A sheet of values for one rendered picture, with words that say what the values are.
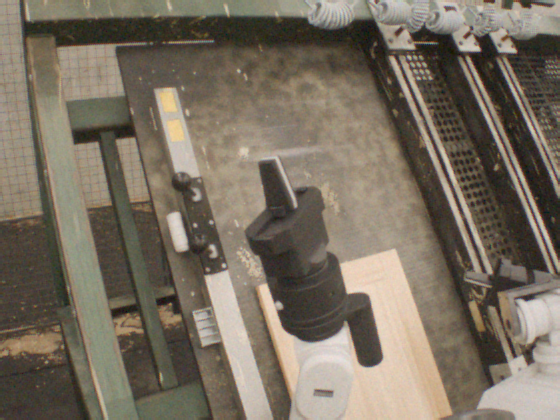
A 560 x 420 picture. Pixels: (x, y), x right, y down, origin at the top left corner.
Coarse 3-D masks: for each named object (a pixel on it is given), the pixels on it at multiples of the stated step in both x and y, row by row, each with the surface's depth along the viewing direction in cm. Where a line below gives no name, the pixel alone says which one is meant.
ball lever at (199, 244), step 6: (198, 234) 87; (192, 240) 87; (198, 240) 86; (204, 240) 87; (192, 246) 87; (198, 246) 86; (204, 246) 87; (210, 246) 97; (192, 252) 87; (198, 252) 87; (204, 252) 87; (210, 252) 96; (216, 252) 98; (210, 258) 97
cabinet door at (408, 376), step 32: (384, 256) 119; (256, 288) 105; (352, 288) 112; (384, 288) 116; (384, 320) 113; (416, 320) 116; (288, 352) 101; (352, 352) 107; (384, 352) 110; (416, 352) 113; (288, 384) 99; (352, 384) 104; (384, 384) 107; (416, 384) 111; (352, 416) 102; (384, 416) 105; (416, 416) 108
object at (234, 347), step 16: (176, 96) 108; (160, 112) 105; (176, 112) 107; (160, 128) 107; (176, 144) 104; (176, 160) 103; (192, 160) 105; (192, 176) 103; (176, 192) 104; (192, 256) 101; (224, 272) 99; (208, 288) 97; (224, 288) 98; (208, 304) 98; (224, 304) 97; (224, 320) 96; (240, 320) 97; (224, 336) 94; (240, 336) 96; (224, 352) 95; (240, 352) 95; (240, 368) 94; (256, 368) 95; (240, 384) 92; (256, 384) 94; (240, 400) 92; (256, 400) 93; (240, 416) 94; (256, 416) 91; (272, 416) 93
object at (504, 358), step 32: (416, 0) 127; (384, 32) 134; (384, 64) 138; (416, 96) 135; (416, 128) 132; (416, 160) 134; (448, 160) 132; (448, 192) 128; (448, 224) 128; (480, 256) 125; (480, 288) 122; (512, 352) 120
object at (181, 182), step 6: (174, 174) 90; (180, 174) 89; (186, 174) 90; (174, 180) 89; (180, 180) 89; (186, 180) 89; (174, 186) 90; (180, 186) 89; (186, 186) 90; (180, 192) 91; (192, 192) 97; (198, 192) 100; (192, 198) 100; (198, 198) 100
